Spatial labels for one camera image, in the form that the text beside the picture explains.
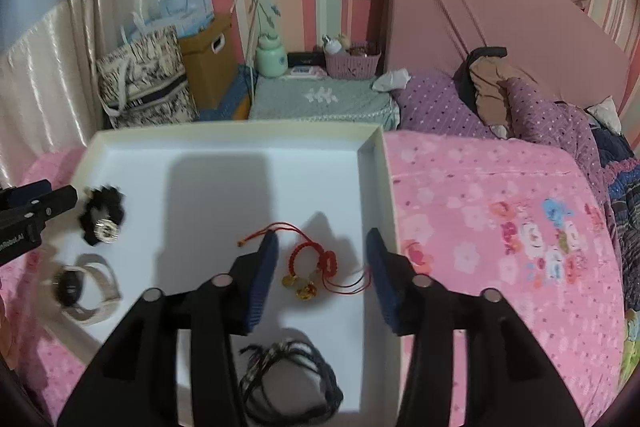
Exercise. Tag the black hair clip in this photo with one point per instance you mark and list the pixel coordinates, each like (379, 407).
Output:
(320, 367)

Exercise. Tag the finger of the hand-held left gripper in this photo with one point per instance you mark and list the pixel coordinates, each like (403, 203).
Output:
(55, 203)
(25, 188)

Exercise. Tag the nightstand with green cloth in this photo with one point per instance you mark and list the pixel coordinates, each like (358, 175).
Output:
(320, 104)

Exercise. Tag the brown cardboard box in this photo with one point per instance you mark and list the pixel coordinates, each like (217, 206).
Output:
(207, 62)

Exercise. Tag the pink headboard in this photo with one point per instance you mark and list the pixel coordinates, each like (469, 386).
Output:
(440, 17)

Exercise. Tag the purple dotted quilt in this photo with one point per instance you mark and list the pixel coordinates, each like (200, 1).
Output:
(540, 117)

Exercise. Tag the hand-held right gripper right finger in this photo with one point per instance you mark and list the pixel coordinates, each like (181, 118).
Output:
(382, 287)

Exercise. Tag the black garment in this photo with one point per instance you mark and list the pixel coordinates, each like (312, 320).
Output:
(467, 77)

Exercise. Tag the pink floral bedsheet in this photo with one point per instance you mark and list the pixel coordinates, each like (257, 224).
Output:
(500, 207)

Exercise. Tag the white shallow tray box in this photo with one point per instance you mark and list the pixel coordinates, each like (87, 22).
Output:
(225, 207)

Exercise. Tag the black flower hair scrunchie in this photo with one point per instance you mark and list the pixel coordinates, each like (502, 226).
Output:
(97, 208)

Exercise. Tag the white pillow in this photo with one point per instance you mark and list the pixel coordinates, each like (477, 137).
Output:
(605, 112)

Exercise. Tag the white crumpled tissue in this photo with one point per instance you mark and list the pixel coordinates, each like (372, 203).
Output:
(392, 79)

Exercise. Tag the dark blue patterned blanket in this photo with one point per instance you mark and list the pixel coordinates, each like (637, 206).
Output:
(620, 187)

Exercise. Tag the black rectangular device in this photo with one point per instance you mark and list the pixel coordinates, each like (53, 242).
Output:
(306, 58)

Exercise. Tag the black white patterned tote bag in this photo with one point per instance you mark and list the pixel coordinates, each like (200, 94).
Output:
(145, 77)

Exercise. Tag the pink woven basket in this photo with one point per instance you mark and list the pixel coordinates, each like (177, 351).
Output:
(350, 64)

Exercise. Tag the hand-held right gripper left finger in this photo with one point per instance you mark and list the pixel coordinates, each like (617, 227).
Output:
(260, 287)

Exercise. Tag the brown garment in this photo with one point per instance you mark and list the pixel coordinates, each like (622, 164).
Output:
(492, 87)

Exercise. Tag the white satin curtain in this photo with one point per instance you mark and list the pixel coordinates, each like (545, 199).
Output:
(45, 72)

